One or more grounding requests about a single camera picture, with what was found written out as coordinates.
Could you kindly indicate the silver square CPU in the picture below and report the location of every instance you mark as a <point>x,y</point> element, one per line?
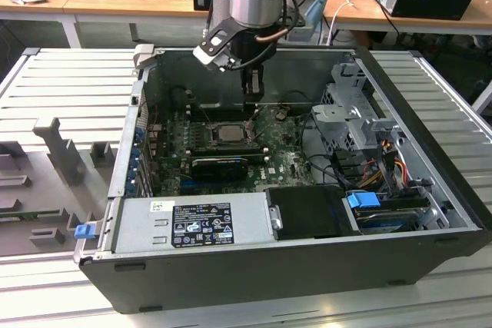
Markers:
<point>230,133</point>

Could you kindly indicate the black RAM slot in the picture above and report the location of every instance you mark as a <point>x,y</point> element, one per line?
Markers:
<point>230,148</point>
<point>223,108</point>
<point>257,156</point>

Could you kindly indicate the CPU socket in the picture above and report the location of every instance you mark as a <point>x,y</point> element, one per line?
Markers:
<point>250,133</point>

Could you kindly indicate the blue expansion slot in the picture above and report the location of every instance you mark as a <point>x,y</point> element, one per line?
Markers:
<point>187,186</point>

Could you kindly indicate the pale blue teach pendant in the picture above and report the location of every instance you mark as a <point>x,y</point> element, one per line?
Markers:
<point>315,15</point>

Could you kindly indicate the round coin battery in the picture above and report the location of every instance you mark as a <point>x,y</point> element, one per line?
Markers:
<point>280,114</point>

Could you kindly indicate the grey metal drive cage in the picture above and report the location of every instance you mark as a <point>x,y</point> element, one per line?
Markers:
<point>338,116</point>

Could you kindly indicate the green motherboard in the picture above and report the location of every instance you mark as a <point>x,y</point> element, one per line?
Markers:
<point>284,159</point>

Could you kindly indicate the black graphics card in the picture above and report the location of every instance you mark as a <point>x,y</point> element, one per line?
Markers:
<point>219,170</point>

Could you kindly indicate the black plastic shroud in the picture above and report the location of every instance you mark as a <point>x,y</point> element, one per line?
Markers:
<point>307,213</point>

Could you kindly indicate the blue disk carrier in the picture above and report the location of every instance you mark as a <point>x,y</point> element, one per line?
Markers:
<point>363,202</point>

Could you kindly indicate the grey power supply unit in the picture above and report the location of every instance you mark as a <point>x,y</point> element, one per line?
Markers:
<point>134,228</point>

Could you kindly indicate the hard disk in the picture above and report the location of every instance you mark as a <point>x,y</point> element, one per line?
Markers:
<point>384,222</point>

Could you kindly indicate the black open PC case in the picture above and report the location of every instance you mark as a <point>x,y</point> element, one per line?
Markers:
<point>230,278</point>

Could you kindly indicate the blue case latch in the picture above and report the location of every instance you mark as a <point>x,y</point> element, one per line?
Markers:
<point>84,231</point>

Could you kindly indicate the grey parts rack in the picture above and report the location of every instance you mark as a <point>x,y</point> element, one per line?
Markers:
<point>38,174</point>

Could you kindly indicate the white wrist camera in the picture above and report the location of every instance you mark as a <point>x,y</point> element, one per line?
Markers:
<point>209,57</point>

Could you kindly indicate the white metal frame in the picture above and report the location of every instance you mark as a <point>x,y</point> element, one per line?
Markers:
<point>485,97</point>

